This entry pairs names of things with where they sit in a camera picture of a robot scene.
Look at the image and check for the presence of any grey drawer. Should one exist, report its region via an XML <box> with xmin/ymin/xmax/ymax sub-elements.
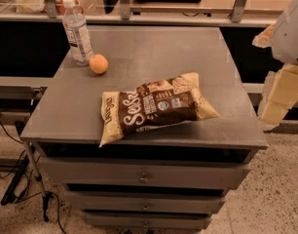
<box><xmin>83</xmin><ymin>212</ymin><xmax>211</xmax><ymax>230</ymax></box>
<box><xmin>65</xmin><ymin>191</ymin><xmax>225</xmax><ymax>214</ymax></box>
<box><xmin>40</xmin><ymin>157</ymin><xmax>249</xmax><ymax>189</ymax></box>

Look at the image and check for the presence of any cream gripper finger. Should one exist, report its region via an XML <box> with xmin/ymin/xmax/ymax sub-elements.
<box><xmin>258</xmin><ymin>64</ymin><xmax>298</xmax><ymax>125</ymax></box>
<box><xmin>252</xmin><ymin>24</ymin><xmax>274</xmax><ymax>48</ymax></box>

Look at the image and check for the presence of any top grey drawer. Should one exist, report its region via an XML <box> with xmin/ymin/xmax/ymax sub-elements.
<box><xmin>40</xmin><ymin>157</ymin><xmax>249</xmax><ymax>189</ymax></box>

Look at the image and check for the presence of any black floor cable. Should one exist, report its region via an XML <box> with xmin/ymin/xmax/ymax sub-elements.
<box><xmin>0</xmin><ymin>107</ymin><xmax>67</xmax><ymax>234</ymax></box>

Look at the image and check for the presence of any middle grey drawer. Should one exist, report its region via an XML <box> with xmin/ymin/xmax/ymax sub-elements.
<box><xmin>65</xmin><ymin>191</ymin><xmax>225</xmax><ymax>214</ymax></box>

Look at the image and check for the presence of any orange fruit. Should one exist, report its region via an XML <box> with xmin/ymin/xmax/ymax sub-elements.
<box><xmin>90</xmin><ymin>55</ymin><xmax>108</xmax><ymax>74</ymax></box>

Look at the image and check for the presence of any brown and cream chip bag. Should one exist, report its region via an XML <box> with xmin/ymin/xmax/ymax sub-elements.
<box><xmin>99</xmin><ymin>72</ymin><xmax>219</xmax><ymax>146</ymax></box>

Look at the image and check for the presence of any grey tripod stand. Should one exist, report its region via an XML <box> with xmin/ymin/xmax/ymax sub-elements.
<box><xmin>14</xmin><ymin>120</ymin><xmax>53</xmax><ymax>222</ymax></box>

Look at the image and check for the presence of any bottom grey drawer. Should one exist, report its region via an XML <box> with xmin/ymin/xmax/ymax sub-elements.
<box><xmin>83</xmin><ymin>212</ymin><xmax>211</xmax><ymax>230</ymax></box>

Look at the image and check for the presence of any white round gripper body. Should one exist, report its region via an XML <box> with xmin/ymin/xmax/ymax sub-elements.
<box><xmin>272</xmin><ymin>0</ymin><xmax>298</xmax><ymax>65</ymax></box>

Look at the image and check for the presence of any clear plastic water bottle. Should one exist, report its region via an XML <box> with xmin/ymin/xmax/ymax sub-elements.
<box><xmin>62</xmin><ymin>0</ymin><xmax>93</xmax><ymax>66</ymax></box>

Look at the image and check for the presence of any grey drawer cabinet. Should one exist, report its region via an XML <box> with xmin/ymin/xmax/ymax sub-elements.
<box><xmin>21</xmin><ymin>26</ymin><xmax>267</xmax><ymax>230</ymax></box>

